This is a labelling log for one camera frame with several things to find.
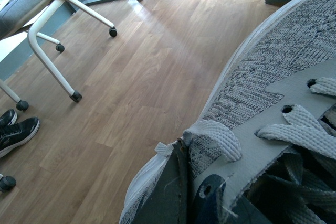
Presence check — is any black sneaker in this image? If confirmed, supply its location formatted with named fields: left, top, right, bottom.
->
left=1, top=116, right=40, bottom=157
left=0, top=109, right=17, bottom=126

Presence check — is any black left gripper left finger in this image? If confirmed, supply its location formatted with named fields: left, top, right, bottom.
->
left=133, top=139, right=190, bottom=223

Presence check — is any black caster wheel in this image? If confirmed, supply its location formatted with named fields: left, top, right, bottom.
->
left=0, top=174, right=16, bottom=193

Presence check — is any black sneaker near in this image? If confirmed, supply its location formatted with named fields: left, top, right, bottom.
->
left=1, top=116, right=40, bottom=157

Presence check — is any black sneaker far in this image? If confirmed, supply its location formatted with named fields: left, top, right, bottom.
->
left=0, top=109, right=17, bottom=126

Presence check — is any grey knit sneaker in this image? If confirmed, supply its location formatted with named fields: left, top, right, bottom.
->
left=120, top=0, right=335, bottom=223

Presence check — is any white frame grey chair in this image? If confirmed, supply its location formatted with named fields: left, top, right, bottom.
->
left=1, top=0, right=118, bottom=102

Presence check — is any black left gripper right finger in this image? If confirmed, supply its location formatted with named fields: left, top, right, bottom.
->
left=229, top=196, right=271, bottom=224

